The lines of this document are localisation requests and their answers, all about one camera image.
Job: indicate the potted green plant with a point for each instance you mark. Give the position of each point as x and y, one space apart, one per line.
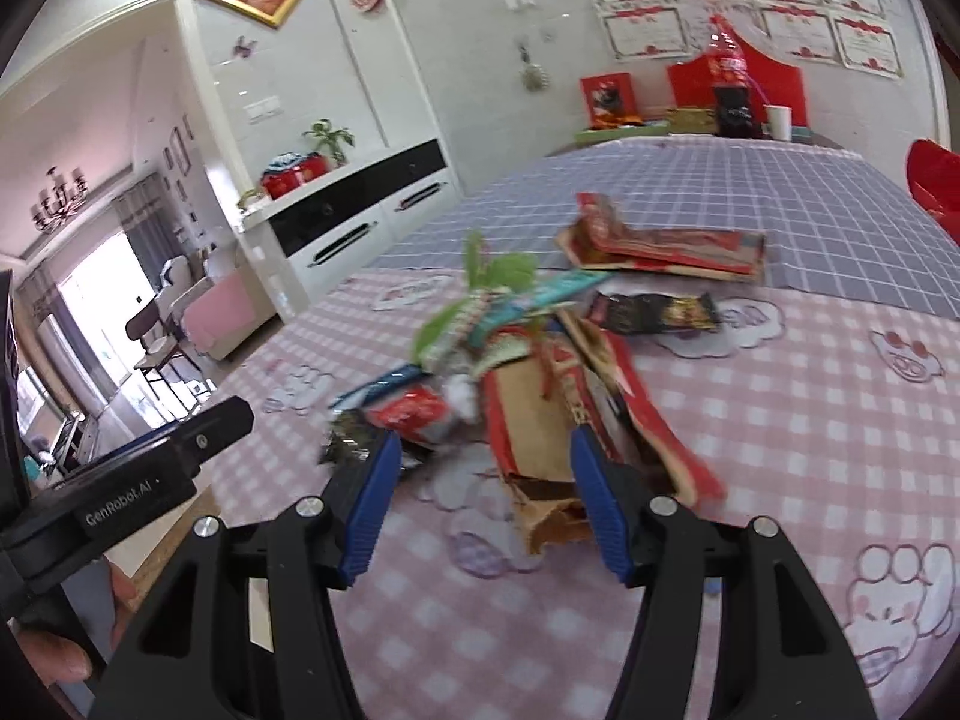
330 139

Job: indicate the green wrapper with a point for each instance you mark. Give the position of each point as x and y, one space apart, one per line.
465 300

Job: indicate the hanging wall ornament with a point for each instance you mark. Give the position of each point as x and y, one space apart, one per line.
532 75

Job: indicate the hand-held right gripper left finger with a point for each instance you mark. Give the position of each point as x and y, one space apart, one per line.
367 502

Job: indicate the white TV stand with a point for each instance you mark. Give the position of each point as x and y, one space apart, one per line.
75 439

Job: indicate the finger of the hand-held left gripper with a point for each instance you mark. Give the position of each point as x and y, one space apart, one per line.
214 424

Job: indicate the pink checked tablecloth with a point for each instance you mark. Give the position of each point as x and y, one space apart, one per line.
787 427

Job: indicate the dark crumpled wrapper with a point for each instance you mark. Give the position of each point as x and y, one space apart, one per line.
349 441

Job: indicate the beige sofa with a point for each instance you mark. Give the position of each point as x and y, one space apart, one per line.
225 270

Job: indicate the black picture frame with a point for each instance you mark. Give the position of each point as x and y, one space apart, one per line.
177 150

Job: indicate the flat red snack packet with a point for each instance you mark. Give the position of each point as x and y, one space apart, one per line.
675 247

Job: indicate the dark snack wrapper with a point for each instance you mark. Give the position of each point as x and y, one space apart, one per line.
652 313

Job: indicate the dark wooden chair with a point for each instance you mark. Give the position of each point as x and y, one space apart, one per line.
150 330

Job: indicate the person's left hand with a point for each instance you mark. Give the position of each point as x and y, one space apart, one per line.
56 660

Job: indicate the brown paper bag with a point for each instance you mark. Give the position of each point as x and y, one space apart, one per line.
529 427

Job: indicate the white crumpled paper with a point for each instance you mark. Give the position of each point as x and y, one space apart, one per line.
459 395

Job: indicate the white double wall switch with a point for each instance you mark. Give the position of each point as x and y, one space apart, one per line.
264 107

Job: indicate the purple checked tablecloth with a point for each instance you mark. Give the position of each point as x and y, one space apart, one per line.
712 180

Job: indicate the white cup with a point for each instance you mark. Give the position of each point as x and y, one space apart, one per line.
780 122

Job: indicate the red photo card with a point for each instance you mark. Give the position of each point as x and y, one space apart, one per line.
607 99

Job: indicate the long red wrapper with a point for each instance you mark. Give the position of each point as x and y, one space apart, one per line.
645 405

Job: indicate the pink blanket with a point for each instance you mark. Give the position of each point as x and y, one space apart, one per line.
221 311

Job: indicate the green tray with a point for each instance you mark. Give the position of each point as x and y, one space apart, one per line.
607 135

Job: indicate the red white wrapper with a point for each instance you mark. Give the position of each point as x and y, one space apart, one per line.
412 414

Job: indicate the red gift box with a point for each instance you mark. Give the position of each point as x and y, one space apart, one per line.
780 82

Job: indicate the small yellow packages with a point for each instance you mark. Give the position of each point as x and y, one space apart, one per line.
251 200

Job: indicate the teal wrapper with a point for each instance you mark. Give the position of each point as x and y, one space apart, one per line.
551 294

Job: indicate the grey curtain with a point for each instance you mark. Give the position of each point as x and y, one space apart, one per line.
150 232

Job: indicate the red container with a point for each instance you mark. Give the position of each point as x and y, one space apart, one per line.
292 176

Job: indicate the blue strip wrapper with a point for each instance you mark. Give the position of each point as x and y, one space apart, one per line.
379 386

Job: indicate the white sideboard cabinet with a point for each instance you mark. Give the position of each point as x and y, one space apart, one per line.
352 240

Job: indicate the red chair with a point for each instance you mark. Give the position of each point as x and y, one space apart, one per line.
934 176

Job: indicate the cola bottle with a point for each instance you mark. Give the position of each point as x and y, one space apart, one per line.
729 67

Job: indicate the butterfly wall sticker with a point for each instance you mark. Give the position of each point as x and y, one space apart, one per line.
244 48

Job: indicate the black chandelier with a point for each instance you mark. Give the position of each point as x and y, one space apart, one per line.
60 202

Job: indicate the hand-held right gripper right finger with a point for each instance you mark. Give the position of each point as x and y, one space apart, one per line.
600 510

